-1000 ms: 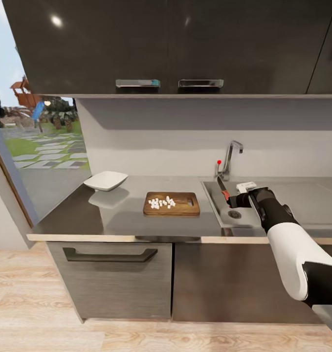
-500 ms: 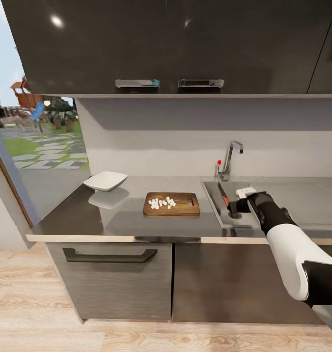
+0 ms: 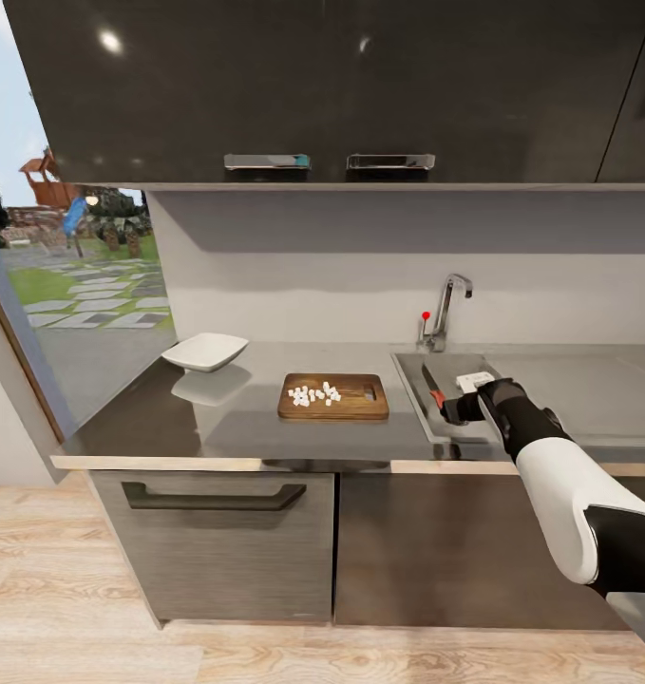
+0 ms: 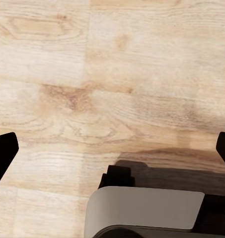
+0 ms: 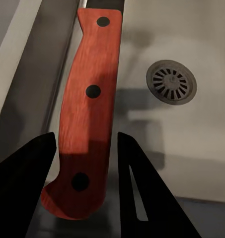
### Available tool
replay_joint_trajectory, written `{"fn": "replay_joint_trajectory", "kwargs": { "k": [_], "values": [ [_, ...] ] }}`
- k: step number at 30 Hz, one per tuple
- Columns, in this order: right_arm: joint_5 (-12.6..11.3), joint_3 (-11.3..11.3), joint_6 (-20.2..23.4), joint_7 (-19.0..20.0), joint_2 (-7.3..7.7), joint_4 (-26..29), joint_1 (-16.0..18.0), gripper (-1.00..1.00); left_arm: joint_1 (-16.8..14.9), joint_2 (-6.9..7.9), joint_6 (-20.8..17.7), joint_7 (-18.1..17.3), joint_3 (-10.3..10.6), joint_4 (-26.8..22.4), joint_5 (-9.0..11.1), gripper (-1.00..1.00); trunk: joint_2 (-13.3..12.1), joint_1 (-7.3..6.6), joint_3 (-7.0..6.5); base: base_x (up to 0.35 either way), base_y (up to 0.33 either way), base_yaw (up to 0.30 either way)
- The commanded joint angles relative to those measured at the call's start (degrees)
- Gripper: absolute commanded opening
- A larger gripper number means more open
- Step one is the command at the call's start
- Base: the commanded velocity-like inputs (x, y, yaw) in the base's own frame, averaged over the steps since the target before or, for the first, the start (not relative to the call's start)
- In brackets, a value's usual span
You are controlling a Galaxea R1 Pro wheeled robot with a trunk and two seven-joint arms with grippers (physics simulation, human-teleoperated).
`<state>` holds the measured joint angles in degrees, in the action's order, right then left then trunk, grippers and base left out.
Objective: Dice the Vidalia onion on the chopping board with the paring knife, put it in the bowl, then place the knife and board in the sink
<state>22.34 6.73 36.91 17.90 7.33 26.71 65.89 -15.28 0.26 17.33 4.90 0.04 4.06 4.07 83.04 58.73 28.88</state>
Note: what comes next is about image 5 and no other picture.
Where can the drop in sink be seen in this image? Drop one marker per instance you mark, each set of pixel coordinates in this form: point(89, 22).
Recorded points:
point(184, 138)

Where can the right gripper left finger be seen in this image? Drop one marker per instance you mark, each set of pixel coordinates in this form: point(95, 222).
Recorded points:
point(22, 178)

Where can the parer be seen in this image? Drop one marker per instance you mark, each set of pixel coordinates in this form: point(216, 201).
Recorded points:
point(86, 117)

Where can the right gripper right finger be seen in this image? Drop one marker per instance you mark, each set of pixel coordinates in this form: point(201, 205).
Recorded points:
point(166, 217)

